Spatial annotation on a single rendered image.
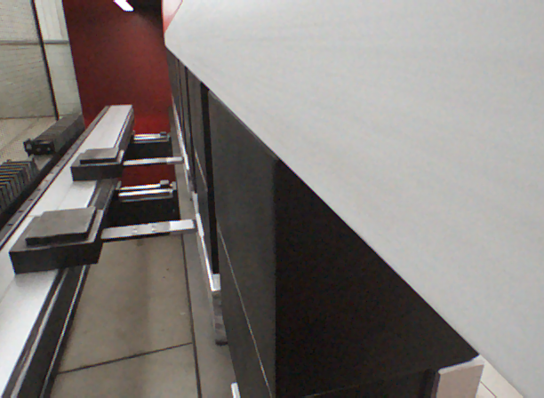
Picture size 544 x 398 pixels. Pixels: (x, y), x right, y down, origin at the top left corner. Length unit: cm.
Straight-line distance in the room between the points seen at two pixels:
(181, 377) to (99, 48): 197
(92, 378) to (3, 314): 134
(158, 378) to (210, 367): 124
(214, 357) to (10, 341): 25
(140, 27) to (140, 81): 32
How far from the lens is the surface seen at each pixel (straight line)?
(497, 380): 154
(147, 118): 278
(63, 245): 62
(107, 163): 98
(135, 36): 274
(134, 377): 184
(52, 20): 807
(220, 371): 57
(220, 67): 18
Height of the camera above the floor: 129
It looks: 22 degrees down
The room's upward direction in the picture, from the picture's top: straight up
